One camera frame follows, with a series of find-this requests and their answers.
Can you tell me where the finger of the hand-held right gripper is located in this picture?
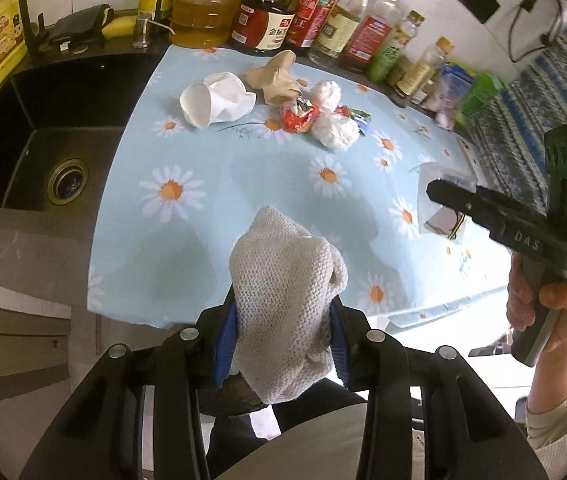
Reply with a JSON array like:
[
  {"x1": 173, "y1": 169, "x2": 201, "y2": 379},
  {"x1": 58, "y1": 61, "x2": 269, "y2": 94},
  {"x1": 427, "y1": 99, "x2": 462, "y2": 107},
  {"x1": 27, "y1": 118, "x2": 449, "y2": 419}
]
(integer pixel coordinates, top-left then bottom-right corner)
[{"x1": 426, "y1": 179, "x2": 501, "y2": 231}]

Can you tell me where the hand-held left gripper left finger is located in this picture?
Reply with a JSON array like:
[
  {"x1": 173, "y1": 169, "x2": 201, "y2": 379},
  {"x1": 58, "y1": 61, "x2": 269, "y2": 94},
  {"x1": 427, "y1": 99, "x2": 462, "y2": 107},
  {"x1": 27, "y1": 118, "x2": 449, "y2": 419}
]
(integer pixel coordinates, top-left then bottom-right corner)
[{"x1": 18, "y1": 285, "x2": 239, "y2": 480}]

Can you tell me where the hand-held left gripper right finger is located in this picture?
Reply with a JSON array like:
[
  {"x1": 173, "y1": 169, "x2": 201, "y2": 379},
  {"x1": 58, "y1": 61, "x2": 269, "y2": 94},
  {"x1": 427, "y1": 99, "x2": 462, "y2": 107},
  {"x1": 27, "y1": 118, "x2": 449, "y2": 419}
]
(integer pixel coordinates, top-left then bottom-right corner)
[{"x1": 328, "y1": 295, "x2": 549, "y2": 480}]

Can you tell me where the clear plastic bag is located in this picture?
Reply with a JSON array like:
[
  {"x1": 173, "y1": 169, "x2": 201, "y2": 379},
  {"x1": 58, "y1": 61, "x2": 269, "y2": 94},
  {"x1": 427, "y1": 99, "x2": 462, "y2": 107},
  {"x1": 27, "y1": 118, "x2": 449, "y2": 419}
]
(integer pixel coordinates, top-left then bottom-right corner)
[{"x1": 416, "y1": 162, "x2": 479, "y2": 241}]

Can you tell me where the white knitted cloth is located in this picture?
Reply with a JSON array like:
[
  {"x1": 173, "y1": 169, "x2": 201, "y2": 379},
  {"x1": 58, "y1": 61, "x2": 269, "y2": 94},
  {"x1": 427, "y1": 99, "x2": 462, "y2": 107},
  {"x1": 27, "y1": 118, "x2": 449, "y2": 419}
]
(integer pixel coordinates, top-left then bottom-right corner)
[{"x1": 228, "y1": 205, "x2": 349, "y2": 403}]

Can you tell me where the colourful snack wrapper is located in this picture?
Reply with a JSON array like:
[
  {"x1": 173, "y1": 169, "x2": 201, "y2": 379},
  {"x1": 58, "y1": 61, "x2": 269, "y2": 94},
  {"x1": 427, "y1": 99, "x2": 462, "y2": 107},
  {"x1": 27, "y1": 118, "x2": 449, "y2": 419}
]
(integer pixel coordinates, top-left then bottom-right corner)
[{"x1": 336, "y1": 105, "x2": 371, "y2": 136}]

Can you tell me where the large white tissue ball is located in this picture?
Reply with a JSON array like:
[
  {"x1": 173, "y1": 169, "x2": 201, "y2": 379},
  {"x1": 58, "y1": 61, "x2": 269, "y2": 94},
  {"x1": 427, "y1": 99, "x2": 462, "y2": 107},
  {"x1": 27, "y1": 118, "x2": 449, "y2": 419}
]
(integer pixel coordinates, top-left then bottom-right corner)
[{"x1": 311, "y1": 111, "x2": 361, "y2": 151}]

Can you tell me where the small white tissue ball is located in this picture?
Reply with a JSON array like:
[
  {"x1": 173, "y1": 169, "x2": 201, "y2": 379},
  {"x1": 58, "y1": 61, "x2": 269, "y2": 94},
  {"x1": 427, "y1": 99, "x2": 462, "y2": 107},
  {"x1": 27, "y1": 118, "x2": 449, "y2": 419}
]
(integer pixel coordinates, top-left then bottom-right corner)
[{"x1": 311, "y1": 80, "x2": 341, "y2": 113}]

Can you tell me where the red snack wrapper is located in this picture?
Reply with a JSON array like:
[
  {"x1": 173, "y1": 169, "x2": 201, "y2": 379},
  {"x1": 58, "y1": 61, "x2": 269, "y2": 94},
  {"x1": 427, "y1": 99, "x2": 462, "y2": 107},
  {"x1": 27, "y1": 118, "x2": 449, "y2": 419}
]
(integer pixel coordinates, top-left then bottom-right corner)
[{"x1": 281, "y1": 99, "x2": 321, "y2": 133}]

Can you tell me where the brown paper bag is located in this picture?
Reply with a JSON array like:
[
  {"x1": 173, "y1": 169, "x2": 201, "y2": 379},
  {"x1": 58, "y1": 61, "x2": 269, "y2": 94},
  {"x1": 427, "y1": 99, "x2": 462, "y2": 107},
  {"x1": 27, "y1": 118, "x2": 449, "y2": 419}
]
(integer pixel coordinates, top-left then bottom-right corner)
[{"x1": 244, "y1": 50, "x2": 304, "y2": 108}]

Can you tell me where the crushed white paper cup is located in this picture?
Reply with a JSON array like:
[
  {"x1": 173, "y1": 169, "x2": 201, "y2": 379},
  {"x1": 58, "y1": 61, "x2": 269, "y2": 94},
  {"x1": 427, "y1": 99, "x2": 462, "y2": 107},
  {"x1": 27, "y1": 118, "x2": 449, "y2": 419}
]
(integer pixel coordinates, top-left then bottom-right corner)
[{"x1": 180, "y1": 72, "x2": 257, "y2": 128}]

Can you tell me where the person's right forearm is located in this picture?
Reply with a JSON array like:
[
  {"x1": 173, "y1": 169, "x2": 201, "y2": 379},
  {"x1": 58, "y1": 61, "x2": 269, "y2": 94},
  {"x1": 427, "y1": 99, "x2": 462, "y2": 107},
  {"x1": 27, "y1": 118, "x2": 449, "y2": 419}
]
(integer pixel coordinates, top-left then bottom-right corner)
[{"x1": 523, "y1": 330, "x2": 567, "y2": 480}]

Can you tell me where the person's right hand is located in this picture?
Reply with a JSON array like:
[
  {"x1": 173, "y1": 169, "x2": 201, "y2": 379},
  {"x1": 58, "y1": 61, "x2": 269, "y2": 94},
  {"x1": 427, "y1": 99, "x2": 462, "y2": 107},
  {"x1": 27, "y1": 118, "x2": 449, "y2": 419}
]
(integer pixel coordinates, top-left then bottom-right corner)
[{"x1": 506, "y1": 252, "x2": 567, "y2": 361}]

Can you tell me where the person's grey clothing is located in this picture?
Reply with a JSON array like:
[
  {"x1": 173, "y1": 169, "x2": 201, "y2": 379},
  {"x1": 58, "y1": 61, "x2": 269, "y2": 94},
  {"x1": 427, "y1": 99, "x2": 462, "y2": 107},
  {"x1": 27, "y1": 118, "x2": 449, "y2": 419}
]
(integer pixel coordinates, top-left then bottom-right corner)
[{"x1": 204, "y1": 385, "x2": 424, "y2": 480}]

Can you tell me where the blue patterned cloth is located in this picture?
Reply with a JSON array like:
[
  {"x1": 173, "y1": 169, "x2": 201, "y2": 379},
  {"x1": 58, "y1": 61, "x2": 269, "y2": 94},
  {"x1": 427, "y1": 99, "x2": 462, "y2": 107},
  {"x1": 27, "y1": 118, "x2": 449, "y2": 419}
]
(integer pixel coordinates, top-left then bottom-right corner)
[{"x1": 456, "y1": 20, "x2": 567, "y2": 241}]

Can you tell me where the blue white carton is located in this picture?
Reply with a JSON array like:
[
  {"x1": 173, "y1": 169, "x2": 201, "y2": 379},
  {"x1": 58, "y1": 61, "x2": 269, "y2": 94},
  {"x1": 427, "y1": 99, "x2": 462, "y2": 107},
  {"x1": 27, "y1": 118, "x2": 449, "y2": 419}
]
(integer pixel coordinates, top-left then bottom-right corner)
[{"x1": 423, "y1": 62, "x2": 477, "y2": 116}]

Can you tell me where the small dark bottle yellow cap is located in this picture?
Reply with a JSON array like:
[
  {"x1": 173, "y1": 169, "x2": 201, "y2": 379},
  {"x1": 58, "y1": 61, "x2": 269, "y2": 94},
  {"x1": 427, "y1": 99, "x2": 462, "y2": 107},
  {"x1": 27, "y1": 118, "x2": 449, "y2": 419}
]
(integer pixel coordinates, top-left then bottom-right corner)
[{"x1": 391, "y1": 37, "x2": 454, "y2": 108}]

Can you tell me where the small olive spice jar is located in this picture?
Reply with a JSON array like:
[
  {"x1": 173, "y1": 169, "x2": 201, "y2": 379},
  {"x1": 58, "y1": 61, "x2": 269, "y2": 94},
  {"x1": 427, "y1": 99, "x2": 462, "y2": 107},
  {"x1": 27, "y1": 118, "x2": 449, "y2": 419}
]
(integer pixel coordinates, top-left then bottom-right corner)
[{"x1": 388, "y1": 55, "x2": 415, "y2": 87}]

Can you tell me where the light blue daisy tablecloth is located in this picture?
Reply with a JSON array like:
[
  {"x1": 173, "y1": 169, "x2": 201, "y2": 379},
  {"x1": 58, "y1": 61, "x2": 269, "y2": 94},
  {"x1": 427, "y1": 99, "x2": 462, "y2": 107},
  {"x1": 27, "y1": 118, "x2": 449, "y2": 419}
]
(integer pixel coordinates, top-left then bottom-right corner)
[{"x1": 86, "y1": 42, "x2": 514, "y2": 331}]

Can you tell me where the clear bottle red blue label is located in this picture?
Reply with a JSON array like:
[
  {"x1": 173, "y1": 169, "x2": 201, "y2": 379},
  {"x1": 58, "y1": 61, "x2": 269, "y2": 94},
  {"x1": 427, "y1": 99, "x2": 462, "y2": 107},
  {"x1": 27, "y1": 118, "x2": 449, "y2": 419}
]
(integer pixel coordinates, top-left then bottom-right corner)
[{"x1": 338, "y1": 0, "x2": 411, "y2": 73}]

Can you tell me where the clear bottle beige label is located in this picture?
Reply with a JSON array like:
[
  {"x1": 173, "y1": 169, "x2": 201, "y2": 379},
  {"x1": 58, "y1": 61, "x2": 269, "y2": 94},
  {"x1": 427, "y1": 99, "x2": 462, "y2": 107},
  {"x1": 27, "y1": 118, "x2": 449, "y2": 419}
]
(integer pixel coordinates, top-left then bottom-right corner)
[{"x1": 308, "y1": 0, "x2": 389, "y2": 68}]

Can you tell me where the grey cabinet front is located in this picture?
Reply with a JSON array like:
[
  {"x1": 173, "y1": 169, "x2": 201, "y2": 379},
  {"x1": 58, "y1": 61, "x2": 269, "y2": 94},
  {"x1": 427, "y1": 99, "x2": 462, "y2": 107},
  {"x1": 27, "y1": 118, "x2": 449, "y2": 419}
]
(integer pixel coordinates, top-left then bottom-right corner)
[{"x1": 0, "y1": 270, "x2": 99, "y2": 411}]

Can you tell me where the metal sink drain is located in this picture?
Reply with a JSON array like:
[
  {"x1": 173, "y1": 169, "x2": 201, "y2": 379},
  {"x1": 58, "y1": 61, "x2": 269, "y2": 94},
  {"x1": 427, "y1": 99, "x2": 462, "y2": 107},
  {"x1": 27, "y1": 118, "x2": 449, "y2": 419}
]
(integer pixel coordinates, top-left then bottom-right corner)
[{"x1": 46, "y1": 158, "x2": 89, "y2": 206}]

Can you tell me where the red label sauce bottle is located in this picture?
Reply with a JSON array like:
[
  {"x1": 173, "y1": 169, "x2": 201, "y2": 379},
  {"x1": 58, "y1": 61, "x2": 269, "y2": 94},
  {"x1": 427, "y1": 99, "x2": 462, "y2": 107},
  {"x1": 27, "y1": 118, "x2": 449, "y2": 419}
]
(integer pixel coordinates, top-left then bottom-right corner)
[{"x1": 286, "y1": 0, "x2": 344, "y2": 57}]

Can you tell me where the dark soy sauce jug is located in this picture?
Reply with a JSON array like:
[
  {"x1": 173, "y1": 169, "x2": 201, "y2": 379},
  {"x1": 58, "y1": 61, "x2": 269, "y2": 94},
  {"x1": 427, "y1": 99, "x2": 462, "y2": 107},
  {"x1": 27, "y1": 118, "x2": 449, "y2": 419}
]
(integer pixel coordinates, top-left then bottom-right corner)
[{"x1": 231, "y1": 0, "x2": 314, "y2": 56}]

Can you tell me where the black kitchen sink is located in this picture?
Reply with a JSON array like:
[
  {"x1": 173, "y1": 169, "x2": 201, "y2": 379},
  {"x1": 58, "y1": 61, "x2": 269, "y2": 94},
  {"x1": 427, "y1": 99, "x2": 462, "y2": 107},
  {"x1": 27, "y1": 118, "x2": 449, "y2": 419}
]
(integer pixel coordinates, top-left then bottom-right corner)
[{"x1": 0, "y1": 50, "x2": 164, "y2": 241}]

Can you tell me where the large yellow oil jug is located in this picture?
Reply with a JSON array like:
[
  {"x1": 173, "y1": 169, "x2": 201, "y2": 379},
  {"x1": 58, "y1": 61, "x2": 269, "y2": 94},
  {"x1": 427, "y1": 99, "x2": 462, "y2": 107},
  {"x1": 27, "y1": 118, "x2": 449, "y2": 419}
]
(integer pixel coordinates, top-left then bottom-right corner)
[{"x1": 171, "y1": 0, "x2": 244, "y2": 50}]

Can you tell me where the metal soap dispenser pump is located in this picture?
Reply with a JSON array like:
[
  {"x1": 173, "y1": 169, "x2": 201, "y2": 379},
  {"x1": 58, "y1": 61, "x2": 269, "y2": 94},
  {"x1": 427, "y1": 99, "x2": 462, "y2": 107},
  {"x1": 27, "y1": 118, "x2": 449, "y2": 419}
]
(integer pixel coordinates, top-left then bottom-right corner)
[{"x1": 131, "y1": 10, "x2": 172, "y2": 49}]

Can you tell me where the yellow sponge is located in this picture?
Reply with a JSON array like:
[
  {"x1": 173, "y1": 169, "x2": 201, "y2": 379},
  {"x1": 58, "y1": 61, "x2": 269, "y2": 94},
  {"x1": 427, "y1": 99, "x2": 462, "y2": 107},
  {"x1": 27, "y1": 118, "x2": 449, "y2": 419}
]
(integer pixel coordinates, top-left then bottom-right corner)
[{"x1": 101, "y1": 14, "x2": 142, "y2": 38}]

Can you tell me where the dark kitchen faucet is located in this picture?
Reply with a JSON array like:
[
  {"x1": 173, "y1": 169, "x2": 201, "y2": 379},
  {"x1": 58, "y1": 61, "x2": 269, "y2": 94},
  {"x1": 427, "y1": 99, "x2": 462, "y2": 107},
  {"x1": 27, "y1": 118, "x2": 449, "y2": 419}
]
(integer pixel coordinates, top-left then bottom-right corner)
[{"x1": 6, "y1": 0, "x2": 52, "y2": 58}]

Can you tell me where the black looped cable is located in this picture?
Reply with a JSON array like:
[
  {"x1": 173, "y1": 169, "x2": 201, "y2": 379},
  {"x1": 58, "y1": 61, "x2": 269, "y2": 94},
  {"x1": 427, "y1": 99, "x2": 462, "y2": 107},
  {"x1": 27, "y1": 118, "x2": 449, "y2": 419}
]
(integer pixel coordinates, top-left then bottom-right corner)
[{"x1": 508, "y1": 0, "x2": 564, "y2": 63}]

